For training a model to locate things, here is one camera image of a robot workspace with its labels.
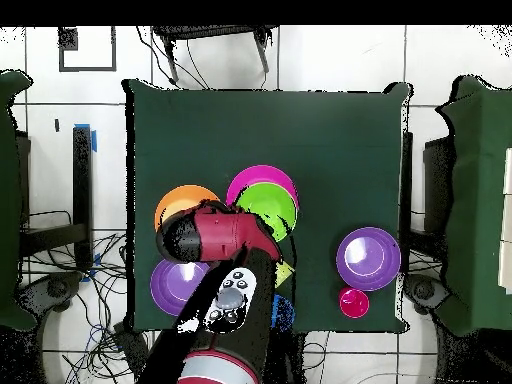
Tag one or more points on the green bowl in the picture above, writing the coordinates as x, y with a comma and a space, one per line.
268, 204

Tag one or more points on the pink bowl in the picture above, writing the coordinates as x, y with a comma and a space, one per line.
260, 174

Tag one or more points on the large orange bowl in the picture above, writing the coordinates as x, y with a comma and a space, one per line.
180, 198

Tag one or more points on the purple bowl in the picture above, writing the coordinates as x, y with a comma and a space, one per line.
168, 284
368, 258

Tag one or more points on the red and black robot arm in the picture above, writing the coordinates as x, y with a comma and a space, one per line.
224, 236

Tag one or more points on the yellow cup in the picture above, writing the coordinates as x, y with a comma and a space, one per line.
283, 274

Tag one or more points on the dark green table cloth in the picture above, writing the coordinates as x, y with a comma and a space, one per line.
260, 128

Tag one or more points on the blue bowl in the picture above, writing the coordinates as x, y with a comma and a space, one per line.
284, 312

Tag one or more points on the red cup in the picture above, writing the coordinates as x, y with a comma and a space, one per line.
354, 302

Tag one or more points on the black power strip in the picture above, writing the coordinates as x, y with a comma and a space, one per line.
130, 344

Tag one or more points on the black metal stand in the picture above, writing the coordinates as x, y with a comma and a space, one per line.
208, 32

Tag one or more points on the green cloth covered table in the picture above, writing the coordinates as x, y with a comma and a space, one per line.
8, 200
476, 220

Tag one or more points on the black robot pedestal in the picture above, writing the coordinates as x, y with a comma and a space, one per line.
286, 360

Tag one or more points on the black metal table frame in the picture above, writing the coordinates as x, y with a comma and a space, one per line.
82, 180

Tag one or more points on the black square floor frame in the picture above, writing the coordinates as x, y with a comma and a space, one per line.
68, 40

